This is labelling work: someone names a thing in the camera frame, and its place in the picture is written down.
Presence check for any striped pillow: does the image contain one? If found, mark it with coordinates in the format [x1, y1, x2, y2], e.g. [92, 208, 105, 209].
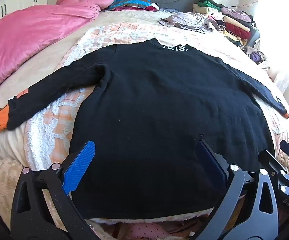
[107, 0, 153, 11]

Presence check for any black sweater with orange cuffs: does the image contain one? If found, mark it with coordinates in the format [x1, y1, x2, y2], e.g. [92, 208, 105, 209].
[0, 38, 289, 220]

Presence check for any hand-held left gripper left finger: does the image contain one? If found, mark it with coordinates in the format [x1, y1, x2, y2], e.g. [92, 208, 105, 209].
[11, 140, 100, 240]

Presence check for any pink dotted cloth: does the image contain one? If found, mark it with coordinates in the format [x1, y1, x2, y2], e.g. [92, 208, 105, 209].
[119, 221, 185, 240]

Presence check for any white curtain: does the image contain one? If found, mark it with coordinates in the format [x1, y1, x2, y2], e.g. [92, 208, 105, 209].
[254, 0, 289, 100]

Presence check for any orange and white patterned blanket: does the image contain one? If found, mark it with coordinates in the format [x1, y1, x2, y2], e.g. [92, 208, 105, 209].
[26, 21, 289, 230]

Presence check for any lilac crumpled garment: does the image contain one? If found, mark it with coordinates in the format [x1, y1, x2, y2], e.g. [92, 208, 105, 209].
[159, 12, 218, 34]

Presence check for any dark red pillow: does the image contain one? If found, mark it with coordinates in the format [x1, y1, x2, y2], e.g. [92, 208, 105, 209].
[124, 4, 160, 12]

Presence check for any cream fluffy blanket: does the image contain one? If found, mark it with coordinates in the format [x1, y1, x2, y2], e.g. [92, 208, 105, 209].
[0, 152, 289, 240]

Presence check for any stack of folded clothes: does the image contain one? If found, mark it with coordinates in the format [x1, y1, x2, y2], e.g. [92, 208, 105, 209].
[193, 0, 261, 47]

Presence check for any pink duvet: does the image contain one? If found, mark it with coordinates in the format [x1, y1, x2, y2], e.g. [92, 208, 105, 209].
[0, 0, 117, 100]

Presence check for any grey bedside furniture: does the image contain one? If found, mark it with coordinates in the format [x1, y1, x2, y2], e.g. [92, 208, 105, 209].
[247, 25, 260, 48]

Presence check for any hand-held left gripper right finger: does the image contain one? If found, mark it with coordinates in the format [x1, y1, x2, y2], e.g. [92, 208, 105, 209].
[193, 139, 280, 240]

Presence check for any plastic bag of clothes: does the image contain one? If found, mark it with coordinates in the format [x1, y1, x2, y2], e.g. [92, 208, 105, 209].
[244, 45, 268, 65]

